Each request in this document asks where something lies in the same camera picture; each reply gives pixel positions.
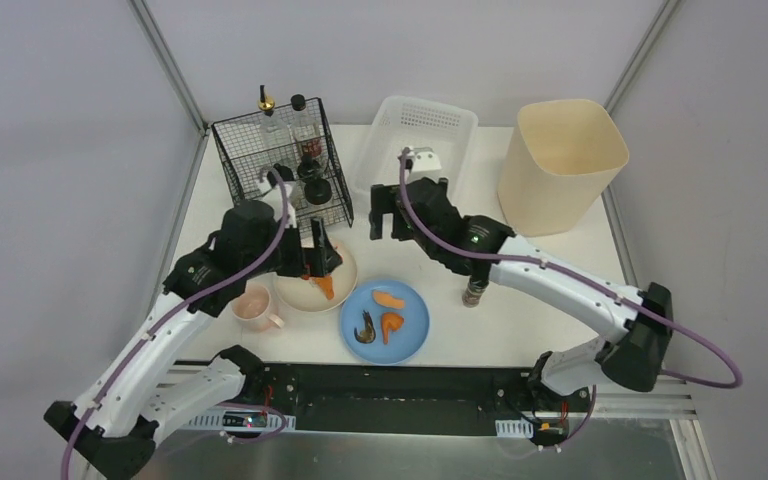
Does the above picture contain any cream plate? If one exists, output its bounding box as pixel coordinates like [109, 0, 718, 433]
[273, 240, 358, 314]

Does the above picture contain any pink mug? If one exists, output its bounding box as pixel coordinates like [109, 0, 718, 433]
[231, 283, 285, 332]

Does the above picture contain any black lid jar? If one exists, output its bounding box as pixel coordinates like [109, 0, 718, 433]
[267, 163, 296, 188]
[303, 178, 332, 206]
[296, 153, 323, 182]

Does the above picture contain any small dark spice jar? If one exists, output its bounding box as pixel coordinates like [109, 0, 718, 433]
[462, 279, 489, 308]

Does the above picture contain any red label sauce bottle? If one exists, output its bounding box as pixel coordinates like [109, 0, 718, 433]
[290, 94, 322, 159]

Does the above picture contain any blue plate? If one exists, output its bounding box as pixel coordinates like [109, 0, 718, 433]
[339, 279, 431, 366]

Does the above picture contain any gold cap oil bottle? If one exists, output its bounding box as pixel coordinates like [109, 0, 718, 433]
[257, 84, 292, 150]

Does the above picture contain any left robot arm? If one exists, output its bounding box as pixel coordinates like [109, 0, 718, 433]
[44, 201, 343, 479]

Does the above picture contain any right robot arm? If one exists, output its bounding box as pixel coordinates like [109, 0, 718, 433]
[369, 178, 672, 397]

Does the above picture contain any orange fried piece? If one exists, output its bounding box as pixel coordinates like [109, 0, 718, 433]
[313, 276, 335, 300]

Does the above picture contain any orange toy salmon slice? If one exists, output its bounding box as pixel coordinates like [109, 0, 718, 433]
[372, 290, 406, 310]

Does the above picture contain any white plastic basket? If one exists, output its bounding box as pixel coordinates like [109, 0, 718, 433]
[348, 95, 479, 203]

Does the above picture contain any orange toy chicken leg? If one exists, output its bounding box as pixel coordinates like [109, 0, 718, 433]
[380, 312, 405, 345]

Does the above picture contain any beige trash bin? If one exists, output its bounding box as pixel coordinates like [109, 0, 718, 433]
[497, 99, 630, 237]

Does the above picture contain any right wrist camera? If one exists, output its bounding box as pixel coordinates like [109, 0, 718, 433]
[400, 146, 442, 183]

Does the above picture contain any black wire rack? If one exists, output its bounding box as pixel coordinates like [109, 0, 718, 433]
[212, 97, 354, 237]

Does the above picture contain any black base frame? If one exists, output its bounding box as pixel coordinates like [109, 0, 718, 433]
[158, 360, 690, 439]

